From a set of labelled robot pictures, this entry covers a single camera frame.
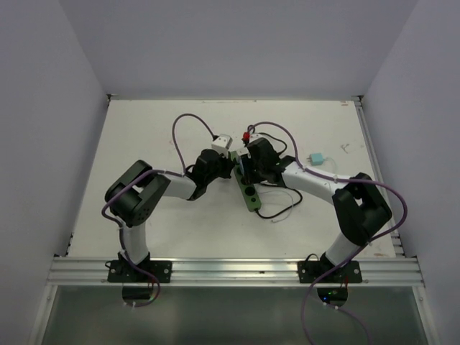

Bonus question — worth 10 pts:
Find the green power strip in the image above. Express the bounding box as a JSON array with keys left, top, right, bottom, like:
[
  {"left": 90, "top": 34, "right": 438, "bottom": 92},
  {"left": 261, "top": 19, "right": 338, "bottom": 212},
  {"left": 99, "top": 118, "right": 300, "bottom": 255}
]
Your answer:
[{"left": 230, "top": 151, "right": 262, "bottom": 213}]

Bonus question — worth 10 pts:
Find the teal charger plug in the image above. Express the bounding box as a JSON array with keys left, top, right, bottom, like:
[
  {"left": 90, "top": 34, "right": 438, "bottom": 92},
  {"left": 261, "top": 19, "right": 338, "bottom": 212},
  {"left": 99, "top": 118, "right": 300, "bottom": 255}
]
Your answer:
[{"left": 308, "top": 152, "right": 325, "bottom": 166}]

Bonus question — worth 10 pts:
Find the teal usb cable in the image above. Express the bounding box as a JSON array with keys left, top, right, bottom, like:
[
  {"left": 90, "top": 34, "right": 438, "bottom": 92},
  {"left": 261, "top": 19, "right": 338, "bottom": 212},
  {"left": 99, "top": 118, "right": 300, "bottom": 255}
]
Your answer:
[{"left": 322, "top": 157, "right": 339, "bottom": 177}]

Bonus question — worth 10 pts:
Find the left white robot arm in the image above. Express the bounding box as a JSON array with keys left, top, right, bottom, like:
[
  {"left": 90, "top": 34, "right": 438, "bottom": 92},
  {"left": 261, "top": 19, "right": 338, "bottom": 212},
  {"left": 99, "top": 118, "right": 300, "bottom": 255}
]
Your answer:
[{"left": 101, "top": 149, "right": 234, "bottom": 282}]

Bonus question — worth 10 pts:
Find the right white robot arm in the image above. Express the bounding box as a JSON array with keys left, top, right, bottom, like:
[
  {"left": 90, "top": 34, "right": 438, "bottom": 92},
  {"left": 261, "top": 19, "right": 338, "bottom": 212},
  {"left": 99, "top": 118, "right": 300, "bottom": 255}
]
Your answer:
[{"left": 236, "top": 138, "right": 392, "bottom": 282}]

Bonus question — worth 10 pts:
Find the light blue charger plug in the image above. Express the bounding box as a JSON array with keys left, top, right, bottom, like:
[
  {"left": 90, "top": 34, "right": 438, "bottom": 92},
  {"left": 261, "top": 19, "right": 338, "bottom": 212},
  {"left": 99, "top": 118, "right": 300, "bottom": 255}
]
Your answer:
[{"left": 239, "top": 155, "right": 250, "bottom": 175}]

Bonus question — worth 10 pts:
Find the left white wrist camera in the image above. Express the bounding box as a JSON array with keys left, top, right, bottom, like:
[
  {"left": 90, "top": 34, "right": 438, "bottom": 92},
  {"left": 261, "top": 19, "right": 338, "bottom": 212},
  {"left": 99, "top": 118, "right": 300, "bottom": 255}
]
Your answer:
[{"left": 211, "top": 134, "right": 233, "bottom": 157}]

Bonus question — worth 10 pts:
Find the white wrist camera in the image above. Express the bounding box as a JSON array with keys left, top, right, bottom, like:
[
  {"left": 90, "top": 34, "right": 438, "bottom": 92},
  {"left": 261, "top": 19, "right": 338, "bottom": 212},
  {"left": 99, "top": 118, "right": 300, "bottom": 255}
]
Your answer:
[
  {"left": 241, "top": 125, "right": 264, "bottom": 144},
  {"left": 211, "top": 134, "right": 233, "bottom": 157}
]

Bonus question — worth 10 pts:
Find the black power cord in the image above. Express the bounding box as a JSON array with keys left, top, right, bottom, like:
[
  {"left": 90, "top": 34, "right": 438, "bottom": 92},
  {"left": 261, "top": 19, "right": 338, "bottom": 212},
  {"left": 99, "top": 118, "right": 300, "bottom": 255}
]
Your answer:
[{"left": 247, "top": 124, "right": 303, "bottom": 220}]

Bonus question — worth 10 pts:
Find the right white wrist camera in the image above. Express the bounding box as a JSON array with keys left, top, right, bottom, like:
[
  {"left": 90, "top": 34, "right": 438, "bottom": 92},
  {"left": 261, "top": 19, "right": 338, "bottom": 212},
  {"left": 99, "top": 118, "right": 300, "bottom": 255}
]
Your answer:
[{"left": 241, "top": 125, "right": 264, "bottom": 144}]

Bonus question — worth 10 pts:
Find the light blue usb cable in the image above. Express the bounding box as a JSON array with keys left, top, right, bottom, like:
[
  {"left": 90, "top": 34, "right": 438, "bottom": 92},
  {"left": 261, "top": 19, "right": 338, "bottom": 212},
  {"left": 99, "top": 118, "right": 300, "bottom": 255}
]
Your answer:
[{"left": 258, "top": 186, "right": 294, "bottom": 224}]

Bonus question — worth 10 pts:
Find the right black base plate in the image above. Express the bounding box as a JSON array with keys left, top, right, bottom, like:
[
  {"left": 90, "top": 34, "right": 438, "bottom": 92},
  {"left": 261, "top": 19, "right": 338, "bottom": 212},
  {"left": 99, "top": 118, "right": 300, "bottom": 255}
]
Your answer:
[{"left": 297, "top": 254, "right": 363, "bottom": 284}]

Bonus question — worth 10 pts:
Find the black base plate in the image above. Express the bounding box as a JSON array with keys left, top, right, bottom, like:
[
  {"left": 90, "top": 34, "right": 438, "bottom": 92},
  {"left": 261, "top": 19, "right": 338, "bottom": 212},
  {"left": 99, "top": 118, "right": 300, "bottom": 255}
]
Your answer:
[
  {"left": 297, "top": 254, "right": 363, "bottom": 284},
  {"left": 104, "top": 259, "right": 173, "bottom": 283}
]

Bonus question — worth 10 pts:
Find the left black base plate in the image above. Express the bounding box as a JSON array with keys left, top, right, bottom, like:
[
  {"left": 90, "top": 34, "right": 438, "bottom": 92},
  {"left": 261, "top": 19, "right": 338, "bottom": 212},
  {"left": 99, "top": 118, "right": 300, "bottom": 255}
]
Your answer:
[{"left": 104, "top": 259, "right": 173, "bottom": 283}]

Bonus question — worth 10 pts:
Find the aluminium rail frame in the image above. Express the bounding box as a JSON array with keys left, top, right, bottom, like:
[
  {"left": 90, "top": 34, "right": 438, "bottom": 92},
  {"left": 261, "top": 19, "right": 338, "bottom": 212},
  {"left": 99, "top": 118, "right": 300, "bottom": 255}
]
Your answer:
[{"left": 46, "top": 93, "right": 421, "bottom": 288}]

